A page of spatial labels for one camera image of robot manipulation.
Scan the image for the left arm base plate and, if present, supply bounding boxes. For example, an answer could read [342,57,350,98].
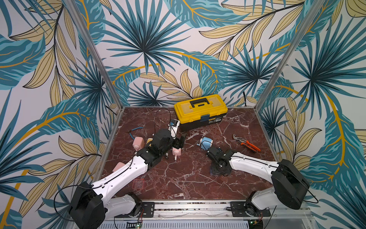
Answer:
[126,202,155,218]

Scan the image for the pink pencil sharpener back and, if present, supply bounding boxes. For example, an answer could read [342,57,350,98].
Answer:
[172,148,182,161]

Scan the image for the pink pencil sharpener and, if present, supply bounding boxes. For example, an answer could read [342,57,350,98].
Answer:
[132,136,145,152]
[112,162,125,172]
[172,148,182,161]

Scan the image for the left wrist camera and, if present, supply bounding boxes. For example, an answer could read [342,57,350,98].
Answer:
[168,119,180,139]

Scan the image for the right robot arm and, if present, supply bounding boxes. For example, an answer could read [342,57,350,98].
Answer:
[206,147,310,216]

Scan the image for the pink pencil sharpener front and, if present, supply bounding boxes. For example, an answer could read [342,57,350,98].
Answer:
[132,136,145,152]

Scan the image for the blue pencil sharpener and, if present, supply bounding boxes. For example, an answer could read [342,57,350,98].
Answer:
[197,137,213,151]

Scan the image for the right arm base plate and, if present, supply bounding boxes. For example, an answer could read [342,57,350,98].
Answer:
[226,201,271,218]

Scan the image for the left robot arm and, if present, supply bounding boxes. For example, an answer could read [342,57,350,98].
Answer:
[69,129,185,229]

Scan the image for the yellow black toolbox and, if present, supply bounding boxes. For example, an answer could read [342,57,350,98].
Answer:
[174,94,228,132]

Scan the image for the aluminium front rail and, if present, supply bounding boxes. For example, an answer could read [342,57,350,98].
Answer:
[100,198,318,229]

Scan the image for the pink transparent tray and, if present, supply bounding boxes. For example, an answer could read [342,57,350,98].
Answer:
[132,178,145,190]

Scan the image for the orange handled pliers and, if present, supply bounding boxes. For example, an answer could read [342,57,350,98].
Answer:
[233,134,261,152]

